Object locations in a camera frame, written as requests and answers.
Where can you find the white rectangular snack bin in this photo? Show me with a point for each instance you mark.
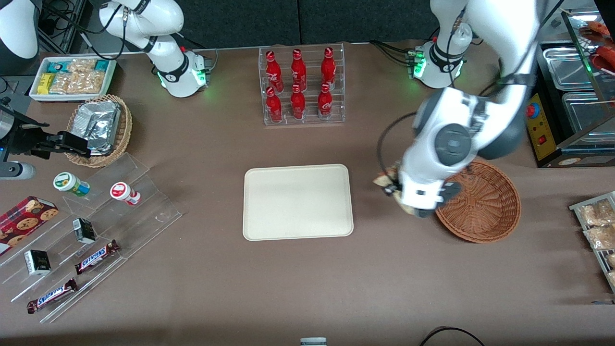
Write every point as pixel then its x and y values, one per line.
pixel 36 95

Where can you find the clear acrylic bottle rack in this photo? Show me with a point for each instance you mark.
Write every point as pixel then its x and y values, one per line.
pixel 302 115

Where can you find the grey white capped object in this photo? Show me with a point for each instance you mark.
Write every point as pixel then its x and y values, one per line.
pixel 313 341

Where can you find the clear bag of pastry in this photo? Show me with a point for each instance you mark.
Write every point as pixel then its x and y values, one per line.
pixel 612 278
pixel 601 237
pixel 596 214
pixel 611 260

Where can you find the triangle sandwich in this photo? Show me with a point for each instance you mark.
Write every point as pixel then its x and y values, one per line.
pixel 385 179

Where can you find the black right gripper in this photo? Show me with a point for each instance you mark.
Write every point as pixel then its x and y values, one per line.
pixel 24 139

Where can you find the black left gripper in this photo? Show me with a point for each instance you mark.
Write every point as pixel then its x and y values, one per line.
pixel 390 188

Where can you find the beige plastic tray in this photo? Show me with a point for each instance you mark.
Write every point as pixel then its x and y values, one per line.
pixel 298 202

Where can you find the red cola bottle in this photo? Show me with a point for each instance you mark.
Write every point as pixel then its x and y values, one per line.
pixel 274 106
pixel 298 104
pixel 328 68
pixel 274 72
pixel 325 102
pixel 298 70

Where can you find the black food warmer cabinet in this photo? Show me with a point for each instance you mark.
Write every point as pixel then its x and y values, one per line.
pixel 543 144

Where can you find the green lid snack cup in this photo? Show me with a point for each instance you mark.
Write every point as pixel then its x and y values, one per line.
pixel 71 184

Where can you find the yellow snack pack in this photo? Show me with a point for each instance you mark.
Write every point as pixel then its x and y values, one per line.
pixel 45 83

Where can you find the orange fried food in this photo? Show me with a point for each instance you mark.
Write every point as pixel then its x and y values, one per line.
pixel 598 32

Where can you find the light tan wicker basket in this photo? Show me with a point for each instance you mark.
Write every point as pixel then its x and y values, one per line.
pixel 122 129

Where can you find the steel warmer pan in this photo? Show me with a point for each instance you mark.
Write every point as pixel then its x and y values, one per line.
pixel 567 67
pixel 584 113

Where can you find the red plaid cookie box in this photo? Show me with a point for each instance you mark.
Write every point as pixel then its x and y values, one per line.
pixel 24 221

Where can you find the small black carton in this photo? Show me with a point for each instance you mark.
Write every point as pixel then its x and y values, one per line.
pixel 84 230
pixel 37 262

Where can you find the clear peanut bag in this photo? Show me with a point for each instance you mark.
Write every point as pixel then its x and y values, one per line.
pixel 61 84
pixel 89 82
pixel 81 65

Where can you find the Snickers chocolate bar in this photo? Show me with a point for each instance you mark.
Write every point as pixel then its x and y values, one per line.
pixel 96 256
pixel 52 295

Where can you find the clear acrylic stepped stand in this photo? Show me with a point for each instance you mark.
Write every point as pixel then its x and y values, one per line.
pixel 125 226

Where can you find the red lid snack cup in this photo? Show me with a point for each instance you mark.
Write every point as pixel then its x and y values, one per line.
pixel 124 193

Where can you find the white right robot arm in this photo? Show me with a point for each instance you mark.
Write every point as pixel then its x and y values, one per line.
pixel 168 57

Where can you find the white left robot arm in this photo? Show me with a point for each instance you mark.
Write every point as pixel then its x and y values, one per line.
pixel 499 29

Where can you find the silver foil pack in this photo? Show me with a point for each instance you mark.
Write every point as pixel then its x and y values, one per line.
pixel 98 126

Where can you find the brown round wicker basket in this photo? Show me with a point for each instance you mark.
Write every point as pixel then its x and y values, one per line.
pixel 485 211

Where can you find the teal snack pack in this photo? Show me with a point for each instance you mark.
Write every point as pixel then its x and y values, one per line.
pixel 56 67
pixel 101 65

